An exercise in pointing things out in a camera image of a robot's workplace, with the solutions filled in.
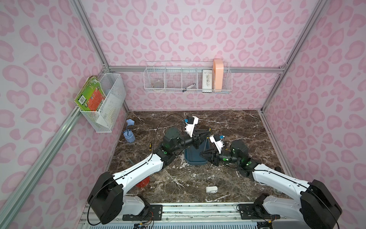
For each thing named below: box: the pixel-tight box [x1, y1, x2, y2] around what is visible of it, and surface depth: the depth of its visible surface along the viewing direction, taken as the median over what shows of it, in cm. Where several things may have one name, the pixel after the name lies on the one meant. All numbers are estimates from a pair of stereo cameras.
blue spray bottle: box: [122, 118, 136, 144], surface depth 100 cm
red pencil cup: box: [135, 176, 151, 188], surface depth 84 cm
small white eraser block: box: [205, 186, 218, 193], surface depth 80 cm
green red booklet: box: [74, 75, 106, 112], surface depth 73 cm
